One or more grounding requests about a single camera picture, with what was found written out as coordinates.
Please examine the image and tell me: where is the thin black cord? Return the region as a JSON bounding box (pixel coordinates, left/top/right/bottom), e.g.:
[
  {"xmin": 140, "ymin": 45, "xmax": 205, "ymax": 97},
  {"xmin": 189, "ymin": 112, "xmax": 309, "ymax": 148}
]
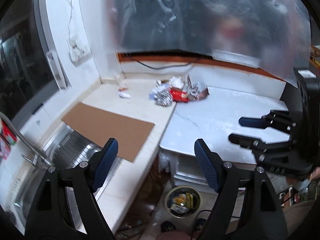
[{"xmin": 194, "ymin": 209, "xmax": 242, "ymax": 230}]

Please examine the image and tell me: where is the thin white wall cable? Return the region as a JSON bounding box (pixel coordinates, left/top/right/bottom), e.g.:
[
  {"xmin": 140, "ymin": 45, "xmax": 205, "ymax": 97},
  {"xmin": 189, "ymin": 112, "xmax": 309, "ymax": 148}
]
[{"xmin": 62, "ymin": 0, "xmax": 75, "ymax": 40}]

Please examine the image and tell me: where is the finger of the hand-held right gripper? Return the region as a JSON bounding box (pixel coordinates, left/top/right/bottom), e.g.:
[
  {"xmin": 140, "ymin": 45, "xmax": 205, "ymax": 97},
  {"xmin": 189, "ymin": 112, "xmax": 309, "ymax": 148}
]
[
  {"xmin": 229, "ymin": 133, "xmax": 293, "ymax": 167},
  {"xmin": 239, "ymin": 109, "xmax": 298, "ymax": 137}
]

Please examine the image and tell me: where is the person's left leg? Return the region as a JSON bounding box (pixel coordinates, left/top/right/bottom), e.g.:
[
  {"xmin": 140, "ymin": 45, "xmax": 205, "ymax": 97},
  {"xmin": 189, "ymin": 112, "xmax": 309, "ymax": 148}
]
[{"xmin": 159, "ymin": 231, "xmax": 190, "ymax": 240}]

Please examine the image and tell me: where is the white wall socket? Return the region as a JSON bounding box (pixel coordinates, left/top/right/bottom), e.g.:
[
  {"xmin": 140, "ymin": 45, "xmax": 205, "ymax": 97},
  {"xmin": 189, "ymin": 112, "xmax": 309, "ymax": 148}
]
[{"xmin": 70, "ymin": 46, "xmax": 90, "ymax": 66}]

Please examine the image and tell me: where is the white plastic bag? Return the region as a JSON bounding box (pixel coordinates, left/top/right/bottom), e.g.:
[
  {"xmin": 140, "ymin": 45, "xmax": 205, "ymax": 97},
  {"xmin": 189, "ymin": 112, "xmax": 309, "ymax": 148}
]
[{"xmin": 159, "ymin": 152, "xmax": 172, "ymax": 173}]

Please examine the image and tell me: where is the white window handle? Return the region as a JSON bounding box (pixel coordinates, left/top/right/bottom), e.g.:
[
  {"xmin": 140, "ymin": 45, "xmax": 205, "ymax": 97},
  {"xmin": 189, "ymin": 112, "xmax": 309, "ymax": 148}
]
[{"xmin": 46, "ymin": 50, "xmax": 67, "ymax": 90}]

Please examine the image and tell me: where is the person's blue shoe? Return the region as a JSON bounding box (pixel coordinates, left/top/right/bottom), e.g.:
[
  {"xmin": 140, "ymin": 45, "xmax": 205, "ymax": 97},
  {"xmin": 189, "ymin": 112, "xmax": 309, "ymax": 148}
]
[
  {"xmin": 194, "ymin": 218, "xmax": 207, "ymax": 232},
  {"xmin": 160, "ymin": 220, "xmax": 177, "ymax": 233}
]

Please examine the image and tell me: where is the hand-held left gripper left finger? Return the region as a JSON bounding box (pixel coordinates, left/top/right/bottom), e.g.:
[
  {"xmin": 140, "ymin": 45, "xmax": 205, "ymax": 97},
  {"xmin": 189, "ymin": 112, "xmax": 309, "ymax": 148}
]
[{"xmin": 24, "ymin": 138, "xmax": 119, "ymax": 240}]

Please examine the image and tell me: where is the steel faucet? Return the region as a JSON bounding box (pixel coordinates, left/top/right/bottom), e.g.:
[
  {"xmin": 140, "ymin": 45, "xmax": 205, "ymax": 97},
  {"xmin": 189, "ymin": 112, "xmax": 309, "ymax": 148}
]
[{"xmin": 0, "ymin": 112, "xmax": 52, "ymax": 167}]

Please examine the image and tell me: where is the copper foil wrapper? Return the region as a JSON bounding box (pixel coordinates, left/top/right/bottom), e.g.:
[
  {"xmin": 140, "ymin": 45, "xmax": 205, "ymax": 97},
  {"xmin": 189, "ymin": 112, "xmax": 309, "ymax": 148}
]
[{"xmin": 192, "ymin": 90, "xmax": 210, "ymax": 102}]

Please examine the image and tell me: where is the dark glass window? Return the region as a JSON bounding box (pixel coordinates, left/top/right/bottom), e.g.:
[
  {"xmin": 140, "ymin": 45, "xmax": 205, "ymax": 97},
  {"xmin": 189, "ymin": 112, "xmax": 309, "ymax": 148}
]
[{"xmin": 0, "ymin": 5, "xmax": 68, "ymax": 130}]

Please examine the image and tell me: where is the round waste bin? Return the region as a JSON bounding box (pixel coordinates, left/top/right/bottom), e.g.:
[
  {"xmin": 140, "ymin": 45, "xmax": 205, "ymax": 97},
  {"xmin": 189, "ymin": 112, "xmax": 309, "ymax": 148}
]
[{"xmin": 165, "ymin": 185, "xmax": 201, "ymax": 217}]

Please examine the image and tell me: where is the brown wooden sill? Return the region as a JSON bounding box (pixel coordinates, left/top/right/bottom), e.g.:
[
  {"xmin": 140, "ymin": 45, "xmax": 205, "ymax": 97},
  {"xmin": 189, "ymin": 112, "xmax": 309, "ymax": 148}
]
[{"xmin": 116, "ymin": 52, "xmax": 285, "ymax": 82}]

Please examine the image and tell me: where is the stainless steel sink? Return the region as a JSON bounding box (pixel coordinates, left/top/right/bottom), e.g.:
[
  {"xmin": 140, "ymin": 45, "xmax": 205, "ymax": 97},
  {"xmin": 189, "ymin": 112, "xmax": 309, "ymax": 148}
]
[{"xmin": 10, "ymin": 125, "xmax": 123, "ymax": 220}]

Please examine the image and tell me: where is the person's right blue shoe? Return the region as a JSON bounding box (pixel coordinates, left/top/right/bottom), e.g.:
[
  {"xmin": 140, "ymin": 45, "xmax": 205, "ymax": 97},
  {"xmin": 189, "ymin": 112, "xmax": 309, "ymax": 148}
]
[{"xmin": 194, "ymin": 218, "xmax": 207, "ymax": 232}]

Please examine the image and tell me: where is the red label packet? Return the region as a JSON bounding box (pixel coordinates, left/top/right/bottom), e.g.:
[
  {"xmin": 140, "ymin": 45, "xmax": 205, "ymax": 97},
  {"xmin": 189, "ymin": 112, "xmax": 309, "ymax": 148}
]
[{"xmin": 0, "ymin": 121, "xmax": 18, "ymax": 160}]

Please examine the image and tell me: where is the red and yellow printed box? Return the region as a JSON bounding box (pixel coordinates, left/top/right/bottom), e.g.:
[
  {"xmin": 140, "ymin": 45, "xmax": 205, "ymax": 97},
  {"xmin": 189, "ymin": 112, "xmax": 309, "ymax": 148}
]
[{"xmin": 184, "ymin": 192, "xmax": 194, "ymax": 208}]

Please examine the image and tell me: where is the white ribbed cabinet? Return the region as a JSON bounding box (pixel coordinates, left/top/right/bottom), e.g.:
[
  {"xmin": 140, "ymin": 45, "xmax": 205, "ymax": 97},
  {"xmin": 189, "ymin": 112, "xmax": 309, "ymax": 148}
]
[{"xmin": 160, "ymin": 149, "xmax": 253, "ymax": 195}]

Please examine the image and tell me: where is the black cable on sill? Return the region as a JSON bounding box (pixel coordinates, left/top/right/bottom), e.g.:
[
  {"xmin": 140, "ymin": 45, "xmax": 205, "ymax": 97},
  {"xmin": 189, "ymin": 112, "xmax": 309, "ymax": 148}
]
[{"xmin": 127, "ymin": 54, "xmax": 200, "ymax": 70}]

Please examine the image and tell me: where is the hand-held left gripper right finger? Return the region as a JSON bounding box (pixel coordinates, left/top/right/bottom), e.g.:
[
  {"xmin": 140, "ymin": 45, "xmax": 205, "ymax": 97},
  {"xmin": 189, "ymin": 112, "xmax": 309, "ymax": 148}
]
[{"xmin": 194, "ymin": 139, "xmax": 288, "ymax": 240}]

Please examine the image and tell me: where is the crumpled white paper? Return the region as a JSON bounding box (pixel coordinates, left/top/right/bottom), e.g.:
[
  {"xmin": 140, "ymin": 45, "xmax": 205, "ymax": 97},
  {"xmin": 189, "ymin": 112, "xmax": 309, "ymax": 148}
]
[{"xmin": 166, "ymin": 76, "xmax": 185, "ymax": 88}]

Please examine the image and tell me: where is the person's left blue shoe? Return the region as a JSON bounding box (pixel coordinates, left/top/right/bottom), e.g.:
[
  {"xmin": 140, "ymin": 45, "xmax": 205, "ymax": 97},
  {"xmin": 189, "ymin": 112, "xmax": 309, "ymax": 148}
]
[{"xmin": 160, "ymin": 220, "xmax": 177, "ymax": 233}]

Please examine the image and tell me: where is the translucent plastic sheet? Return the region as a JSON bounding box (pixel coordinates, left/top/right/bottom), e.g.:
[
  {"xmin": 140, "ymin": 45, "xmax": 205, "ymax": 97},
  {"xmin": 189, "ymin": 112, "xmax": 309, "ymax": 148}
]
[{"xmin": 110, "ymin": 0, "xmax": 313, "ymax": 85}]

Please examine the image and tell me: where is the brown cardboard sheet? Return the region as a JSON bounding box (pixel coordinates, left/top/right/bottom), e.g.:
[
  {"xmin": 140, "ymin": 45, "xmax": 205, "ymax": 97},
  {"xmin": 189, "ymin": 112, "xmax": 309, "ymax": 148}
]
[{"xmin": 61, "ymin": 102, "xmax": 155, "ymax": 163}]

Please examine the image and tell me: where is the foil ball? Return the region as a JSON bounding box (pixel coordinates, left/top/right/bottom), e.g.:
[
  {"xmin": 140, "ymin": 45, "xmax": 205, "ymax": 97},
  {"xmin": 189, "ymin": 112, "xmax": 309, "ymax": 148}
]
[{"xmin": 154, "ymin": 92, "xmax": 173, "ymax": 107}]

